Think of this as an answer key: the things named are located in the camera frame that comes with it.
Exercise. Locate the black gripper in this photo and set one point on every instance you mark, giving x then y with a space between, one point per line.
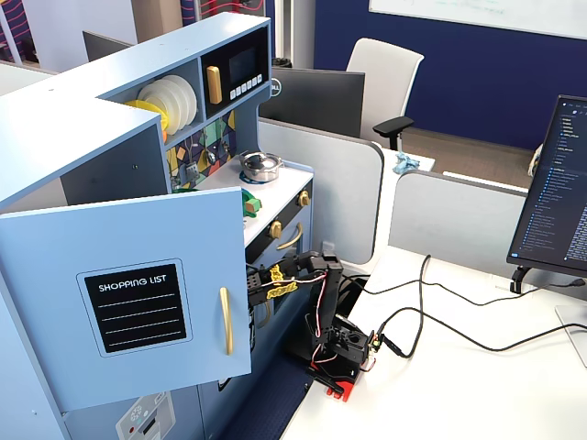
257 288

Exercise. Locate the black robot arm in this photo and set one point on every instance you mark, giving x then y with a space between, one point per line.
331 293

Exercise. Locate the light blue cabinet door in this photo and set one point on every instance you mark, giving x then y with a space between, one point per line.
55 321

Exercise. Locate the gold stove knob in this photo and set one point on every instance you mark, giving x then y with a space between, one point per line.
303 198
275 228

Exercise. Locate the green toy container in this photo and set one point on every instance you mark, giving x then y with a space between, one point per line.
251 204

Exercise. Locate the silver toy pot with lid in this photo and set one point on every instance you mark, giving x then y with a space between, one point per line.
260 167

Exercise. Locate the grey desk partition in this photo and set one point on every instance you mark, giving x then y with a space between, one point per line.
458 215
321 183

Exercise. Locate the robot controller board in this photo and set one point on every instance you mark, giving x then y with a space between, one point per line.
376 343

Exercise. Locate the grey toy spatula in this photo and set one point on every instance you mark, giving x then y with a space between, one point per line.
191 170

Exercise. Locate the grey toy ladle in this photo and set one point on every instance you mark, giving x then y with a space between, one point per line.
210 155

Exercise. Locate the ice dispenser sticker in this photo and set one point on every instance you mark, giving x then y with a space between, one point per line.
144 417

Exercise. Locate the blue crumpled cloth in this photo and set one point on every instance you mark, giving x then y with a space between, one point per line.
404 164

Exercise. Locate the white toy plate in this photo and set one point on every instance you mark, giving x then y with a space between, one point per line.
192 105
179 89
153 94

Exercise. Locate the black Dell monitor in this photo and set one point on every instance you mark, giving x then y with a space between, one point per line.
316 101

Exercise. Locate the light blue toy kitchen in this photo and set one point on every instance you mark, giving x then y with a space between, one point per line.
114 151

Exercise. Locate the yellow toy plate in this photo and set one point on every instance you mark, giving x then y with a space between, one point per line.
142 106

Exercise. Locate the black toy microwave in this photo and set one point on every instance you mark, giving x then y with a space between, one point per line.
243 69

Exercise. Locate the white office chair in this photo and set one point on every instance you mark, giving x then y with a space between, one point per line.
385 78

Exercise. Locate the black monitor stand clamp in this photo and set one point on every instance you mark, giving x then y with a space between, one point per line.
520 277

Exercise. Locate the black monitor without logo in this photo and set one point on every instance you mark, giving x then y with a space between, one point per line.
103 46

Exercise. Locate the monitor showing code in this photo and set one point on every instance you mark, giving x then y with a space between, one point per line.
550 192

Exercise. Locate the white whiteboard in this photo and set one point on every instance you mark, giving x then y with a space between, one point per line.
481 14

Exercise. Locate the red robot base mount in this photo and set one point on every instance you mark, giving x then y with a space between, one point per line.
339 389

